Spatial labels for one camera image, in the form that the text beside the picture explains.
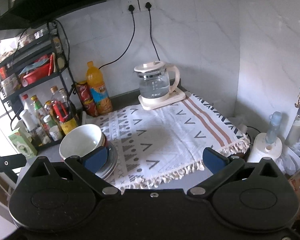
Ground white ceramic plate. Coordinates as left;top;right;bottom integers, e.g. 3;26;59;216
95;142;118;180

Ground white ceramic bowl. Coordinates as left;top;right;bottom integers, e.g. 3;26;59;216
59;124;106;160

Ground black metal kitchen rack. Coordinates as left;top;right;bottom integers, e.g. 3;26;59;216
0;19;79;153

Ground green carton box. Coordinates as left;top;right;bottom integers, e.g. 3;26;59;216
8;128;37;159

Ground black bin with trash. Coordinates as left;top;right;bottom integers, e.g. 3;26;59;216
230;126;261;161

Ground clear glass oil bottle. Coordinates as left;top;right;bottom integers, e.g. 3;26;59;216
29;126;43;147

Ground yellow utensil holder can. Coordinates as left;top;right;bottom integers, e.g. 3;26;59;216
60;118;78;135

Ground white lid spice jar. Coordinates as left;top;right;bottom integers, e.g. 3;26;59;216
49;125;63;141

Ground clear lid glass jar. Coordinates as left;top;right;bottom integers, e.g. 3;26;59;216
36;126;51;145

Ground white humidifier appliance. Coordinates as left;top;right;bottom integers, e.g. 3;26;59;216
247;112;283;163

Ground orange juice bottle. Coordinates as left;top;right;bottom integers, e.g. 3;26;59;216
86;61;113;115

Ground dark sauce bottle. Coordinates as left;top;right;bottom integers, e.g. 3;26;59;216
50;86;66;122

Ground patterned white table cloth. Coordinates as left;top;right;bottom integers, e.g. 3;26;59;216
83;93;250;190

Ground red snack can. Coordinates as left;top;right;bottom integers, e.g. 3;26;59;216
76;81;98;117

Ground red bowl on shelf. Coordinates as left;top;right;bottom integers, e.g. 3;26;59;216
21;63;51;87

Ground glass electric kettle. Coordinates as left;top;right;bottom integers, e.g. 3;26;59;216
134;61;180;100

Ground red handled scissors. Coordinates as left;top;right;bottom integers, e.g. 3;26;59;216
52;101;69;122

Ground black power cable left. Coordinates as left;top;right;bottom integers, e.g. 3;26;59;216
98;4;136;70

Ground black power cable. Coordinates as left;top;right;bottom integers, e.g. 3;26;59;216
98;4;136;70
144;2;161;62

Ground white wall socket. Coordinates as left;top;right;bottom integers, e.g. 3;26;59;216
121;0;157;14

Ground black power cable right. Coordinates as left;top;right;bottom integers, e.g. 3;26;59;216
144;2;161;62

